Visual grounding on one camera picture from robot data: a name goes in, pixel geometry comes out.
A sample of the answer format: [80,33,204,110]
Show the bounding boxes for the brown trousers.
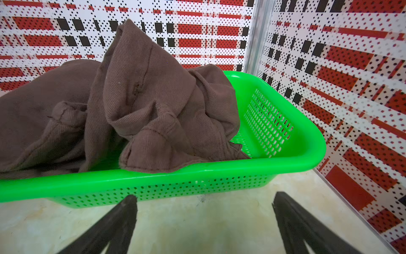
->
[1,20,247,179]

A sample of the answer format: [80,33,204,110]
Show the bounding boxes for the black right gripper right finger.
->
[272,192,360,254]

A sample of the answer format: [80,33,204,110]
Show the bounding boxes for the green plastic basket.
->
[1,71,326,208]

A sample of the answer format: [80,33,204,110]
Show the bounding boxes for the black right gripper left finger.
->
[60,195,138,254]

